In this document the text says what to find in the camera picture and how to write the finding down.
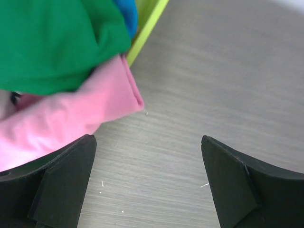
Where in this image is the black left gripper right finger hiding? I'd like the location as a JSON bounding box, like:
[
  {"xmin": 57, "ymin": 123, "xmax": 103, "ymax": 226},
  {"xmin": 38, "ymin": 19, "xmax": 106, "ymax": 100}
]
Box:
[{"xmin": 201, "ymin": 135, "xmax": 304, "ymax": 228}]

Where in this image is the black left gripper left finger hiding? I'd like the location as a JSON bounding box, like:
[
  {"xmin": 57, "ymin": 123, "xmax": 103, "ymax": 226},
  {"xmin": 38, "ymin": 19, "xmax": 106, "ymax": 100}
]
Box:
[{"xmin": 0, "ymin": 135, "xmax": 97, "ymax": 228}]

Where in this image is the green t shirt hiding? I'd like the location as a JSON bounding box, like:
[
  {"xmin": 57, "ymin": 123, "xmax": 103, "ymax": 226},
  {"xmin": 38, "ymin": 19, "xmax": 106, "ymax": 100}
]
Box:
[{"xmin": 0, "ymin": 0, "xmax": 131, "ymax": 95}]

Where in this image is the lime green plastic basin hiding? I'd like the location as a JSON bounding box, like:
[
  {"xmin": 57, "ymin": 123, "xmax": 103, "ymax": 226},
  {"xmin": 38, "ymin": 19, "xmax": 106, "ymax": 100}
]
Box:
[{"xmin": 126, "ymin": 0, "xmax": 169, "ymax": 66}]

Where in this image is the pink t shirt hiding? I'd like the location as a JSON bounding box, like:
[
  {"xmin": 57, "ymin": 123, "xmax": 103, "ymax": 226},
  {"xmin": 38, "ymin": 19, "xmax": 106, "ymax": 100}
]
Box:
[{"xmin": 0, "ymin": 55, "xmax": 144, "ymax": 171}]

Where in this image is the blue t shirt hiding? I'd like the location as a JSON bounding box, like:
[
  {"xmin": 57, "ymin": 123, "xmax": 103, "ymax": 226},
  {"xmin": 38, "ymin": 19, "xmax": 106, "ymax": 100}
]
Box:
[{"xmin": 113, "ymin": 0, "xmax": 138, "ymax": 39}]

